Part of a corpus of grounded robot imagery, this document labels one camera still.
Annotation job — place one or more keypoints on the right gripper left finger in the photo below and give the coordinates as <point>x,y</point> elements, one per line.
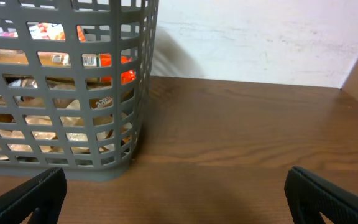
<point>40,199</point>

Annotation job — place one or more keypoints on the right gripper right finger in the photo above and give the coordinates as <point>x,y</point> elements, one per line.
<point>311,197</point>

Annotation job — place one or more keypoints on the mushroom pouch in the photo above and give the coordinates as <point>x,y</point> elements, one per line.
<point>70,104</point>

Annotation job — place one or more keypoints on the orange spaghetti packet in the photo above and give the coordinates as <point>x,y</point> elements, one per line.
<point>58,59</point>

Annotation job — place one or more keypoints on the tissue pack multipack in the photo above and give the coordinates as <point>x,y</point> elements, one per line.
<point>47,31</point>

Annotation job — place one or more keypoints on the grey plastic basket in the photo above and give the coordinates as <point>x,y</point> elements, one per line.
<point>124,29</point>

